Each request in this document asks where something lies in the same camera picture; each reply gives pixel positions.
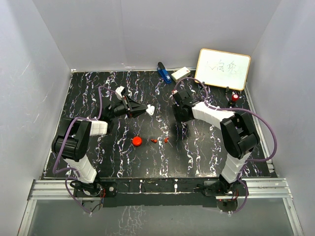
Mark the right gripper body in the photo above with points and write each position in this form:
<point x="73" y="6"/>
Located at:
<point x="179" y="114"/>

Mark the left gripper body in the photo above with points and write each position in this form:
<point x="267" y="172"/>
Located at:
<point x="121" y="109"/>

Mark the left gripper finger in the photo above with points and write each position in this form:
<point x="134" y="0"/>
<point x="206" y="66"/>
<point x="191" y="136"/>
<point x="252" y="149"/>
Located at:
<point x="138" y="111"/>
<point x="133" y="105"/>

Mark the white earbud charging case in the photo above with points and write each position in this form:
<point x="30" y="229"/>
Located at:
<point x="150" y="109"/>

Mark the red earbud charging case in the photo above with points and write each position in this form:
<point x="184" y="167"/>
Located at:
<point x="137" y="141"/>

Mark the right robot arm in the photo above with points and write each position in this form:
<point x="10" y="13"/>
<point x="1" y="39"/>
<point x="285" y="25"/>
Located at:
<point x="238" y="133"/>

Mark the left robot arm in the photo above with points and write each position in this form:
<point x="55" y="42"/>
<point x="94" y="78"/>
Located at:
<point x="72" y="138"/>

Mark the white cardboard box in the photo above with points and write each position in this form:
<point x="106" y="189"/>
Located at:
<point x="179" y="74"/>

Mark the blue stapler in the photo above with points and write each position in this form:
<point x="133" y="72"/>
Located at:
<point x="163" y="72"/>

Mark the red stamp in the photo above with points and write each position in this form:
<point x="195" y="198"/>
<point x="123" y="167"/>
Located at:
<point x="233" y="100"/>

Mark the small whiteboard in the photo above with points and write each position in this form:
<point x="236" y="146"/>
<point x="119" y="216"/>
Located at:
<point x="222" y="69"/>

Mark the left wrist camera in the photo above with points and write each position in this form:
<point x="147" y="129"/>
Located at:
<point x="120" y="91"/>

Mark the aluminium frame rail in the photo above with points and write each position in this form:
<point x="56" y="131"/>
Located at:
<point x="161" y="207"/>

